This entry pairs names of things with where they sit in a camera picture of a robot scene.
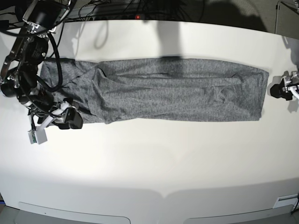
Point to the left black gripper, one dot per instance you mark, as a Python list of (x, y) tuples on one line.
[(288, 89)]

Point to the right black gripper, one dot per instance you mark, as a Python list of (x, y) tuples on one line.
[(67, 115)]

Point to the grey long-sleeve T-shirt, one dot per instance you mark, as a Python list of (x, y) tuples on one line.
[(166, 88)]

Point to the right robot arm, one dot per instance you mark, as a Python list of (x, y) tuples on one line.
[(19, 78)]

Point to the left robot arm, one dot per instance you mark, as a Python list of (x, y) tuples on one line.
[(288, 88)]

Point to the black power strip red light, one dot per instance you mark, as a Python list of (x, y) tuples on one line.
[(160, 16)]

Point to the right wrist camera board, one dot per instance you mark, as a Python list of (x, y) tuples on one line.
[(37, 137)]

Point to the grey metal stand frame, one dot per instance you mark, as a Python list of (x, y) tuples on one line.
[(287, 18)]

